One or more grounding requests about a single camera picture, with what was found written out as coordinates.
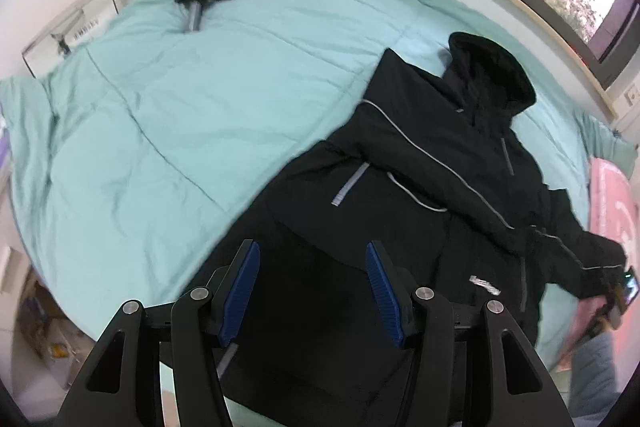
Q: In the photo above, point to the white cardboard box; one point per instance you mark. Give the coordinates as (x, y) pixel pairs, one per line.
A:
(65, 32)

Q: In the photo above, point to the cluttered storage box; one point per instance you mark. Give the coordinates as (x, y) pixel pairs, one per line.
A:
(50, 337)

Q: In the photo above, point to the black hooded jacket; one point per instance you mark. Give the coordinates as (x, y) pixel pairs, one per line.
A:
(400, 167)

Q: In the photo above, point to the teal quilted blanket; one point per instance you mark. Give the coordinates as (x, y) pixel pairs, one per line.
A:
(175, 107)

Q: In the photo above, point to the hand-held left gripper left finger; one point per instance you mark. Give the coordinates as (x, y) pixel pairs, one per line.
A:
(244, 287)

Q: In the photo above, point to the white wall socket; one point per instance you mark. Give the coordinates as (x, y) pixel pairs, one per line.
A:
(633, 96)

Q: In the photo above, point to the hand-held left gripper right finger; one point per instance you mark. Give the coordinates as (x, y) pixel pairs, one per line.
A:
(382, 287)

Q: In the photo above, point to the pink printed pillow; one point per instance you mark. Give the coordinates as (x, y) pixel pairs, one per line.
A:
(612, 202)

